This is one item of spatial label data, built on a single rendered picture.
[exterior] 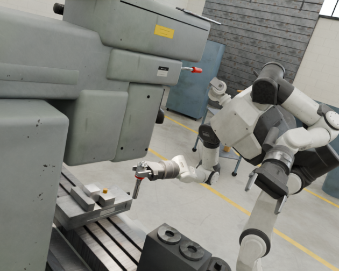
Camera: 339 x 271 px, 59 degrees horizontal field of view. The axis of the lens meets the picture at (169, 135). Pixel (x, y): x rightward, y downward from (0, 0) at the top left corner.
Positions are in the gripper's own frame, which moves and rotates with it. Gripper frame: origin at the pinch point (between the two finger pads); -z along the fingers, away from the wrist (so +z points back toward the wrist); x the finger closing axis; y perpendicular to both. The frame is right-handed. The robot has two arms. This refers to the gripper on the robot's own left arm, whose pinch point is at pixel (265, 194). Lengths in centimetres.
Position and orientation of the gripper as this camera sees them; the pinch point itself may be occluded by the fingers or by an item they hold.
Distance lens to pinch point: 92.6
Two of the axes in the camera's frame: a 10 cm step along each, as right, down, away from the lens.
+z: 4.9, -5.9, 6.4
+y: 3.6, -5.3, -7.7
